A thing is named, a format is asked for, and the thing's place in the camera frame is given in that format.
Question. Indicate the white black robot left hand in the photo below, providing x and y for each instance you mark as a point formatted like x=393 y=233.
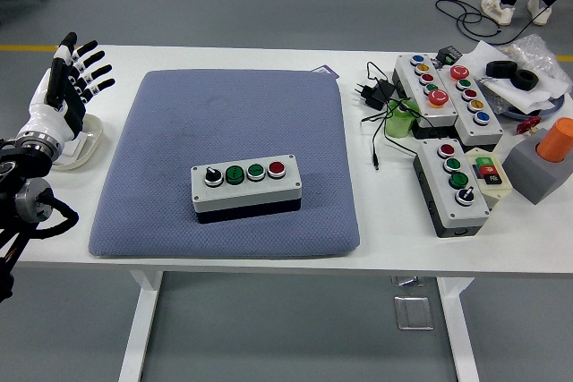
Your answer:
x=49 y=118

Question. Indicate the grey four-button control box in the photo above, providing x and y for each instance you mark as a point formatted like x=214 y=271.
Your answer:
x=465 y=216
x=246 y=194

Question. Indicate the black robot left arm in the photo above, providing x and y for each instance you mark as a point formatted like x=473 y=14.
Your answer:
x=18 y=167

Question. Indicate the grey five-button emergency-stop box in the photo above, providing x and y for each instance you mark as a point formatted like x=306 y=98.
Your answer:
x=409 y=70
x=474 y=131

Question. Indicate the white oval dish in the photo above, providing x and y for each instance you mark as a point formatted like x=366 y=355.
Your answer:
x=91 y=140

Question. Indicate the white table leg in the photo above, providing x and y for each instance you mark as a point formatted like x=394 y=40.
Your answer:
x=459 y=328
x=141 y=319

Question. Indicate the blue-grey woven mat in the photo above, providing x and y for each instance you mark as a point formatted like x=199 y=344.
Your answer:
x=277 y=122

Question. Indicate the black power adapter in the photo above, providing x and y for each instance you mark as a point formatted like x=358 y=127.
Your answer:
x=373 y=96

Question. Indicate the small black electronic module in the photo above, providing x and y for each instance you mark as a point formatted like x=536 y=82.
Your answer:
x=450 y=55

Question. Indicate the metal floor socket plate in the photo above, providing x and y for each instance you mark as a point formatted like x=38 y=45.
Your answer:
x=414 y=312

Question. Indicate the blue-rimmed round plate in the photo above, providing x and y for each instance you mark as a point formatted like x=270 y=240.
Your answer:
x=510 y=111

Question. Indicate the white paper sheet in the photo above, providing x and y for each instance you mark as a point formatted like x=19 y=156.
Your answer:
x=528 y=98

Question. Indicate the grey block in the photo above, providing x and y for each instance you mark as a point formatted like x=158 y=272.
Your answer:
x=532 y=176

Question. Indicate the clear bubble wrap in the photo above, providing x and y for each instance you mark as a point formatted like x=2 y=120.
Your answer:
x=537 y=53

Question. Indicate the orange cylinder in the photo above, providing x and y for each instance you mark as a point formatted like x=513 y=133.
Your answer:
x=557 y=140

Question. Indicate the white wall switch plate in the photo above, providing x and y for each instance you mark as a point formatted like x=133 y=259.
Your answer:
x=74 y=149

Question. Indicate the small metal floor bracket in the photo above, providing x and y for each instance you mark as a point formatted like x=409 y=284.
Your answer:
x=409 y=281

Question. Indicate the cream three-button switch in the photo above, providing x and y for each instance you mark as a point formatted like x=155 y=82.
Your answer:
x=488 y=172

